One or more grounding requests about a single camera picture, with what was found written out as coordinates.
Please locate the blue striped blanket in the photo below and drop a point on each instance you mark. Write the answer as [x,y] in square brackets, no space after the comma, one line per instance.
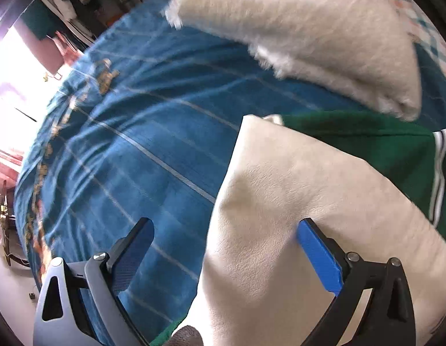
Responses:
[136,133]

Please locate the white fluffy garment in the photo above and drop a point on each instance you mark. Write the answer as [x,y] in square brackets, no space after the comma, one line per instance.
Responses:
[316,43]

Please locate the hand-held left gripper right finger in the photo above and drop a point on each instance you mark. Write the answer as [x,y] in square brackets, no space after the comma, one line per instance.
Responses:
[318,256]

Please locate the teal cloth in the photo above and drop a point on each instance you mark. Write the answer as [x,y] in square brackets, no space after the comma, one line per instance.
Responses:
[39,20]

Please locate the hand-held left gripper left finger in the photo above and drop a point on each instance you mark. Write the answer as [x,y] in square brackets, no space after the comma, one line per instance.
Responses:
[136,248]

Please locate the plaid bed sheet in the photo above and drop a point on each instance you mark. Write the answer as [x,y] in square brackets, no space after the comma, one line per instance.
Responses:
[435,43]

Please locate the green jacket with cream sleeves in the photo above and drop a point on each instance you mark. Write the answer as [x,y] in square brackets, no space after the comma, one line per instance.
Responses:
[280,223]

